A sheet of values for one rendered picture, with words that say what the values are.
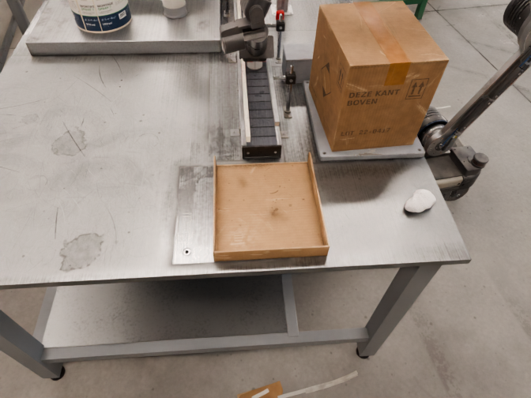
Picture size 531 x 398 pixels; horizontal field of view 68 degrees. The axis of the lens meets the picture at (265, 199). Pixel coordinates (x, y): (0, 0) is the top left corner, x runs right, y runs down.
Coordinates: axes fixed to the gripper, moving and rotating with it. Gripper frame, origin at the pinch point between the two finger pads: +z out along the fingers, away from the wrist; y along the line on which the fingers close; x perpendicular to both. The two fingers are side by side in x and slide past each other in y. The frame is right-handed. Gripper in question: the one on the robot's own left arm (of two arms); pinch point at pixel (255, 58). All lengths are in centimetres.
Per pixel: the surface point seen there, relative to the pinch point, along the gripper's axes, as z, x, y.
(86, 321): 22, 86, 63
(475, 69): 157, -46, -169
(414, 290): -16, 71, -41
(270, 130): -13.6, 25.3, -3.0
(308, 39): 26.2, -16.1, -21.8
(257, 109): -7.6, 17.9, 0.1
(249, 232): -29, 52, 4
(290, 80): -11.8, 10.9, -9.2
